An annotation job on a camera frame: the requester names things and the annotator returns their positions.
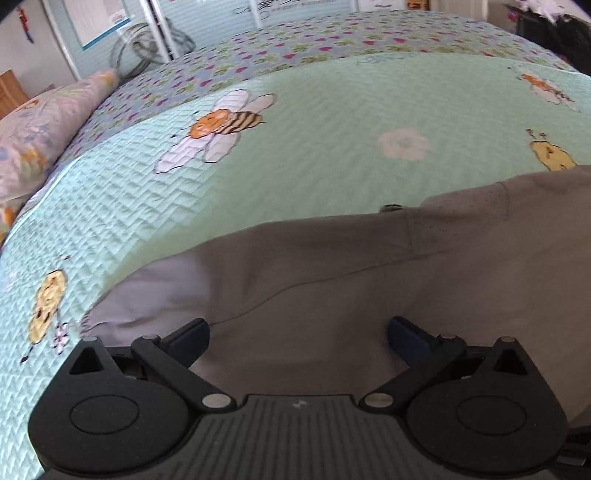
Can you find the grey pants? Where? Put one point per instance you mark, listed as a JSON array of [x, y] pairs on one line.
[[346, 286]]

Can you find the pile of dark clothes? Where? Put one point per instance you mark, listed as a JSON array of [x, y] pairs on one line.
[[554, 32]]

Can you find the wooden headboard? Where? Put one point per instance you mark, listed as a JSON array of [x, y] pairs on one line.
[[11, 92]]

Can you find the white wardrobe with sliding doors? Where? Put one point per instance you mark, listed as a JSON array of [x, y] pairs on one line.
[[207, 18]]

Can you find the floral pillow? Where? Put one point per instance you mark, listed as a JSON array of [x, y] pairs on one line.
[[41, 134]]

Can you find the blue-bordered wall poster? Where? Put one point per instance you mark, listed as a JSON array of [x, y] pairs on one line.
[[104, 18]]

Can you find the quilted bee-print bedspread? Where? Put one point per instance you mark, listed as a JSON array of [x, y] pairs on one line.
[[323, 138]]

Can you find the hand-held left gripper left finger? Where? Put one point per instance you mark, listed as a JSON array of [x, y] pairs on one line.
[[187, 341]]

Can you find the white cloth on pile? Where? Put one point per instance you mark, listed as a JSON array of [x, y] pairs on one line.
[[540, 4]]

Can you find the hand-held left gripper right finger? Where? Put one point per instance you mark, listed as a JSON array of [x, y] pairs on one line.
[[406, 339]]

